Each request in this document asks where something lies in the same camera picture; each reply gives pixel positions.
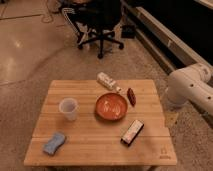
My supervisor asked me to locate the clear plastic measuring cup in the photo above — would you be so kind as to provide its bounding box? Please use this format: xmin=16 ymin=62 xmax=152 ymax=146
xmin=59 ymin=98 xmax=78 ymax=121

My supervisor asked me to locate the black white board eraser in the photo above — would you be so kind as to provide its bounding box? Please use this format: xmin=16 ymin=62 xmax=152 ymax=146
xmin=121 ymin=120 xmax=144 ymax=146

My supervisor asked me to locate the small black box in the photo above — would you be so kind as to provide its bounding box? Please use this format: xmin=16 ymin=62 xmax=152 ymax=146
xmin=121 ymin=25 xmax=135 ymax=38

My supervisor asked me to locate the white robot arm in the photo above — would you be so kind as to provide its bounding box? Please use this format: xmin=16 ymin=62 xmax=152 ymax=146
xmin=165 ymin=63 xmax=213 ymax=116

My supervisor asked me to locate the white glue bottle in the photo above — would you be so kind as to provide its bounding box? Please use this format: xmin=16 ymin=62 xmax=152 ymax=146
xmin=97 ymin=72 xmax=121 ymax=92

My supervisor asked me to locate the orange ceramic bowl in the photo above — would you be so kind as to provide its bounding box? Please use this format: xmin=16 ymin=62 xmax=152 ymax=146
xmin=95 ymin=93 xmax=128 ymax=121

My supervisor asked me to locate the black office chair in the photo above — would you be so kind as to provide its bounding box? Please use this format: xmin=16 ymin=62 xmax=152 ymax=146
xmin=59 ymin=0 xmax=124 ymax=59

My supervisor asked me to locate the blue sponge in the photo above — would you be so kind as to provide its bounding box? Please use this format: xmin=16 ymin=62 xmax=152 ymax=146
xmin=43 ymin=132 xmax=66 ymax=155

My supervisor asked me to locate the wooden table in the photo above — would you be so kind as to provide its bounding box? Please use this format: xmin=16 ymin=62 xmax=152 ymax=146
xmin=24 ymin=80 xmax=177 ymax=166

